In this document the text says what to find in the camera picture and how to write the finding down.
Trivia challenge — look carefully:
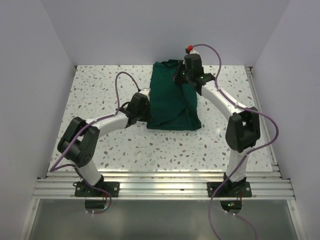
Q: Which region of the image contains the dark green surgical cloth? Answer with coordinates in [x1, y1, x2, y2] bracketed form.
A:
[147, 59, 202, 131]

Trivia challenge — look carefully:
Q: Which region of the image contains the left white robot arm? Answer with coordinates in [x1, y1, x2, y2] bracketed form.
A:
[57, 88, 151, 197]

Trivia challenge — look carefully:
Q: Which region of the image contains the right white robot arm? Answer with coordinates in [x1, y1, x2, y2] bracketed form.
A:
[173, 52, 261, 197]

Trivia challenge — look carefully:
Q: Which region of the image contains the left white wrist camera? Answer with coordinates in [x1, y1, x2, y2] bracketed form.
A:
[138, 88, 151, 97]

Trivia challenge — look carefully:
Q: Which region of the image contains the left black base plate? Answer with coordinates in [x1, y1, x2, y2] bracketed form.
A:
[72, 181, 120, 198]

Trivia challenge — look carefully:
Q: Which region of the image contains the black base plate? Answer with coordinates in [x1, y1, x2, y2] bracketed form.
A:
[214, 181, 253, 213]
[72, 181, 120, 198]

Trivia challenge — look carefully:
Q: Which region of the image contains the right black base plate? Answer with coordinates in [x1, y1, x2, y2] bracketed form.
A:
[214, 181, 253, 213]

